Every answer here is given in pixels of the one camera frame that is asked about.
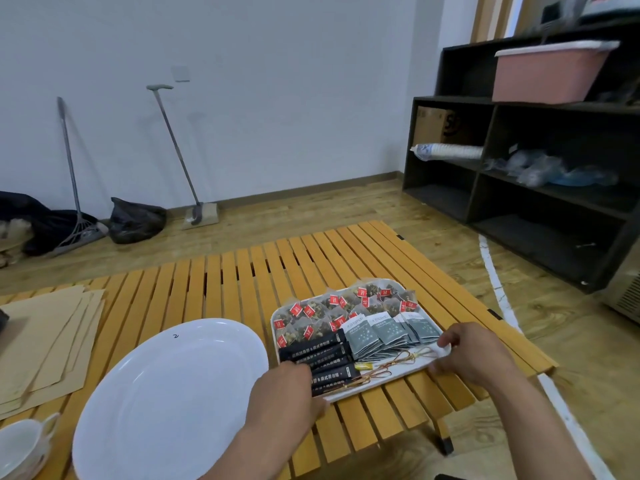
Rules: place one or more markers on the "person's right hand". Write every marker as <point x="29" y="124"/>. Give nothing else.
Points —
<point x="480" y="354"/>

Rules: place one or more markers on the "person's left hand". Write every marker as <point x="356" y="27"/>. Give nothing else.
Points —
<point x="282" y="399"/>

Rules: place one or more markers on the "white plastic tray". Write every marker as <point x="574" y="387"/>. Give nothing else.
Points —
<point x="432" y="355"/>

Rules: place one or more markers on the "black stick sachets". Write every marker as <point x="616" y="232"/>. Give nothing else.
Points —
<point x="325" y="354"/>

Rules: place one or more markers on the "bunch of tan rubber bands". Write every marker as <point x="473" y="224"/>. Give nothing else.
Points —
<point x="400" y="358"/>

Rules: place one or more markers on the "yellow sachet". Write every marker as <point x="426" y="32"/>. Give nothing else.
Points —
<point x="365" y="366"/>

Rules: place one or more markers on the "row of tea bags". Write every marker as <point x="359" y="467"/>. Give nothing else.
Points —
<point x="320" y="314"/>

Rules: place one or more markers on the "grey white square sachets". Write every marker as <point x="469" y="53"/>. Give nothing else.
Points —
<point x="385" y="334"/>

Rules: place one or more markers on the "person's right forearm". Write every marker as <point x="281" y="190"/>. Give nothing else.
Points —
<point x="540" y="429"/>

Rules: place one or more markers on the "person's black trousers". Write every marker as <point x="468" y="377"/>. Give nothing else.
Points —
<point x="450" y="477"/>

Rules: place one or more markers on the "white floor tape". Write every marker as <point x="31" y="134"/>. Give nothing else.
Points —
<point x="492" y="274"/>

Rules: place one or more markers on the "black table leg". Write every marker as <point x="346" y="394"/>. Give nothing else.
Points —
<point x="444" y="439"/>

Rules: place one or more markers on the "white round bowl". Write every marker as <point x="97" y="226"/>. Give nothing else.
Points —
<point x="165" y="404"/>

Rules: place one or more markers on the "black shelf unit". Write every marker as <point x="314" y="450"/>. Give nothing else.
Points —
<point x="540" y="244"/>

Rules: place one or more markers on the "sleeve of white paper cups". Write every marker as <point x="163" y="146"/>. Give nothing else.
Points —
<point x="450" y="152"/>

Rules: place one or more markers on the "small black garbage bag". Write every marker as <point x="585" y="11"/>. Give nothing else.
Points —
<point x="137" y="222"/>

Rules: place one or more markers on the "brown cardboard box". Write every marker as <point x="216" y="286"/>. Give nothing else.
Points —
<point x="432" y="127"/>

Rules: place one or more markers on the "stack of brown envelopes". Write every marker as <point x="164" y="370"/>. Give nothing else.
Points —
<point x="45" y="339"/>

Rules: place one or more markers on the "white teacup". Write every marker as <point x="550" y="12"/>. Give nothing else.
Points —
<point x="20" y="444"/>

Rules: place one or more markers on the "large black bag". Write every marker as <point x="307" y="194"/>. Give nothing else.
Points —
<point x="50" y="229"/>

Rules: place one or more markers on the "pink storage bin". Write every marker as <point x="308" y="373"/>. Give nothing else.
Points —
<point x="550" y="74"/>

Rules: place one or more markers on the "black cardboard box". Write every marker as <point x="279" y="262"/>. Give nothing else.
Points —
<point x="3" y="319"/>

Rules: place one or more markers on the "wooden boards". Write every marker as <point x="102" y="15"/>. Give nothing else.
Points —
<point x="492" y="17"/>

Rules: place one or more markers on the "white wall plate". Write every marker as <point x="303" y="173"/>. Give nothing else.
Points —
<point x="181" y="73"/>

